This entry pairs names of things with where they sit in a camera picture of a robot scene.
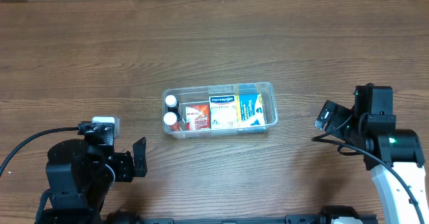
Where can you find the orange tube white cap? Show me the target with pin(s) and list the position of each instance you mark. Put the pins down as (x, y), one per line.
(171, 120)

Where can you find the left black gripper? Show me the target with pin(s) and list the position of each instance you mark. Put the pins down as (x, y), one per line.
(135, 163)

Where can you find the clear plastic container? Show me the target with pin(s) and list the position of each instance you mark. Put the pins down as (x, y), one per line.
(200, 95)

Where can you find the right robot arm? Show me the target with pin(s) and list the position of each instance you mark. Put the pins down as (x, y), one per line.
(393, 156)

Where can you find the red white carton box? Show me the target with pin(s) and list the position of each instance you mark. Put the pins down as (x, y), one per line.
(197, 117)

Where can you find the blue yellow VapoDrops box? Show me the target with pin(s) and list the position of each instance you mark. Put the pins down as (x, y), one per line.
(250, 110)

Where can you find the white Hansaplast plaster box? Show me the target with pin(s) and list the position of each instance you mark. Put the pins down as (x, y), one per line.
(223, 112)

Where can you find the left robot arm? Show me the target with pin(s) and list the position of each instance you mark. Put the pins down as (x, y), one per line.
(80, 175)

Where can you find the black bottle white cap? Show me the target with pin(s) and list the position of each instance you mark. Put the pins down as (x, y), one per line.
(173, 106)

